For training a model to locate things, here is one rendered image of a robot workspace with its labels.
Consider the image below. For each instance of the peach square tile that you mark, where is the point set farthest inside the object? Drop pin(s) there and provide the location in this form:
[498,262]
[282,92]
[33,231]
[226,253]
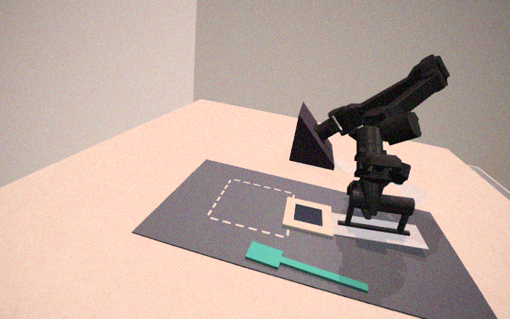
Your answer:
[308,216]

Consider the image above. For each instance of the teal flat trowel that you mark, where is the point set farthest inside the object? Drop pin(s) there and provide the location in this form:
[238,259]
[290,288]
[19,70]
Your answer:
[272,257]

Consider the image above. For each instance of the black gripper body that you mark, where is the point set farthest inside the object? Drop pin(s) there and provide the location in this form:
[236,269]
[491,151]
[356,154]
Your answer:
[371,160]

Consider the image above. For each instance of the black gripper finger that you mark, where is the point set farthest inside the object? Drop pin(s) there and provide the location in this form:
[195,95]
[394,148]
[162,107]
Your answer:
[372,188]
[365,212]

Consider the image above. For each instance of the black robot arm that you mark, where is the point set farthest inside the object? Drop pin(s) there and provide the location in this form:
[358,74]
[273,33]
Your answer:
[387,115]

